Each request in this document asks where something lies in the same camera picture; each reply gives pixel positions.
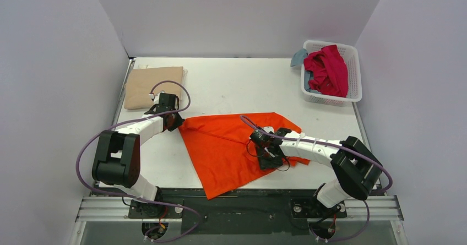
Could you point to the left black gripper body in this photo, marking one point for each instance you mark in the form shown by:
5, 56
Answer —
155, 109

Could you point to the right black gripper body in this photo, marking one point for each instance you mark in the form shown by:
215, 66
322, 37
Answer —
270, 162

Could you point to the orange t shirt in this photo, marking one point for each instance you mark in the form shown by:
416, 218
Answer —
220, 152

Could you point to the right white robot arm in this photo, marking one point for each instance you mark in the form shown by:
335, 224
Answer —
356, 169

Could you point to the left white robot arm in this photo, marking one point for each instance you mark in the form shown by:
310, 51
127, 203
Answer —
117, 156

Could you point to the folded beige t shirt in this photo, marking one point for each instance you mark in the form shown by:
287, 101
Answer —
141, 82

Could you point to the teal blue t shirt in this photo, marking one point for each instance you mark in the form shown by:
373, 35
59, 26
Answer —
298, 57

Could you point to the crimson red t shirt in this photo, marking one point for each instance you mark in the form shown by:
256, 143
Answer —
328, 70

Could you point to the white plastic laundry basket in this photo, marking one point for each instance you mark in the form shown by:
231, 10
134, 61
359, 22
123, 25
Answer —
351, 59

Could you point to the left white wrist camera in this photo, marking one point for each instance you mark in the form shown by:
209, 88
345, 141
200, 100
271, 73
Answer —
155, 97

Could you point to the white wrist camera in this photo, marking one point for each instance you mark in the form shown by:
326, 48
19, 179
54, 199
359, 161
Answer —
269, 129
155, 97

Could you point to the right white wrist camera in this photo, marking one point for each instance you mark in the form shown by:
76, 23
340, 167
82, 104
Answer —
269, 129

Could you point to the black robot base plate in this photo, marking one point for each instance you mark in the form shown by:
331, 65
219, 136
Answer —
240, 212

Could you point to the aluminium rail frame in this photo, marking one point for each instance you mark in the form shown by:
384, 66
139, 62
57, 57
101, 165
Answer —
112, 209

